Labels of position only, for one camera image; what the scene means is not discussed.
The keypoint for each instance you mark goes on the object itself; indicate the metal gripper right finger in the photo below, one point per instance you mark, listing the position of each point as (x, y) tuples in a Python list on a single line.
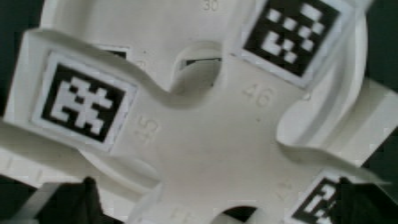
[(365, 205)]

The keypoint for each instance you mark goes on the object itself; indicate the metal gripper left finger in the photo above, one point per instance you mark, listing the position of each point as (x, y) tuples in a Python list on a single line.
[(60, 203)]

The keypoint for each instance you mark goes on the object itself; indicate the white cross-shaped table base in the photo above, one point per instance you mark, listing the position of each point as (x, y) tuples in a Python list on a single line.
[(205, 188)]

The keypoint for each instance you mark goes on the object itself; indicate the white cylindrical table leg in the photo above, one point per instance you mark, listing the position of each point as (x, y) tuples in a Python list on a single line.
[(196, 68)]

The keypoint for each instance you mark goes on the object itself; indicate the white round table top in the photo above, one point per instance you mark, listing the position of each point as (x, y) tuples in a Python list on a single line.
[(292, 100)]

